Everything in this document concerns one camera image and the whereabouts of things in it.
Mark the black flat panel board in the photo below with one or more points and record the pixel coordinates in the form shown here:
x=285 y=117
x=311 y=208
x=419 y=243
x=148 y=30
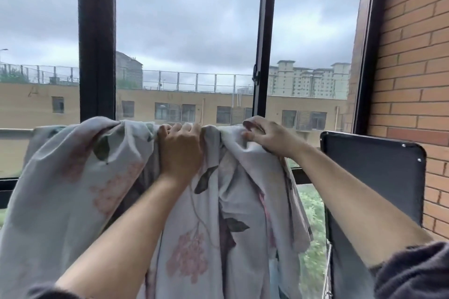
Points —
x=375 y=169

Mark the long beige building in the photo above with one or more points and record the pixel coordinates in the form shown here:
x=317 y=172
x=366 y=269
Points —
x=35 y=106

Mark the person's right forearm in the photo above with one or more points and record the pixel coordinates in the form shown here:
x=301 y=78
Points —
x=357 y=204

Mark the person's dark right sleeve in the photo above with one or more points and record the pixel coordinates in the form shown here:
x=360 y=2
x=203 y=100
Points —
x=417 y=270

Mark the person's dark left sleeve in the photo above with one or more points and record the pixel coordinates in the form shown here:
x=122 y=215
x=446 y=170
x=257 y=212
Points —
x=49 y=291

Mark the person's left forearm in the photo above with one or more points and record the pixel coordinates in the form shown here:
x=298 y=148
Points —
x=129 y=235

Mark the grey tall apartment block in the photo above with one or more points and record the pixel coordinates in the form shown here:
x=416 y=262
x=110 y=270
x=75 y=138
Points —
x=128 y=71

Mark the person's left hand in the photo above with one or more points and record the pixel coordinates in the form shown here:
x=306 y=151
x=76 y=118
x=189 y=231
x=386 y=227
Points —
x=180 y=153

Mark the street lamp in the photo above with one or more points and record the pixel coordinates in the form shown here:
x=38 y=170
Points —
x=2 y=50

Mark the person's dark sleeve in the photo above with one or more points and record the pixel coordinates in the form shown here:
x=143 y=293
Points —
x=49 y=291
x=417 y=270

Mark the white tall apartment buildings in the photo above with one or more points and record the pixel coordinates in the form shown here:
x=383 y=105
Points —
x=305 y=81

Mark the black metal window frame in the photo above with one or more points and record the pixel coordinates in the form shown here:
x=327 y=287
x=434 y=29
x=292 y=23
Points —
x=96 y=46

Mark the white metal drying rack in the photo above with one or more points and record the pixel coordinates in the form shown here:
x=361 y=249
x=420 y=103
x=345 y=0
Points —
x=15 y=131

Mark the person's right hand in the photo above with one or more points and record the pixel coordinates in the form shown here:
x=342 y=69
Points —
x=277 y=137

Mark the floral light blue bedsheet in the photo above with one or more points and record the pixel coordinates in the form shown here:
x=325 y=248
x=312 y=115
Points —
x=70 y=186

